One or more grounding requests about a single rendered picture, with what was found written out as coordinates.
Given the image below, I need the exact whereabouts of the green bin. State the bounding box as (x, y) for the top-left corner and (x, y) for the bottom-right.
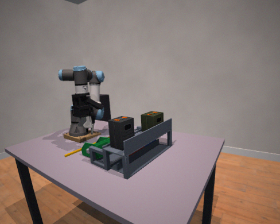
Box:
(81, 137), (110, 159)

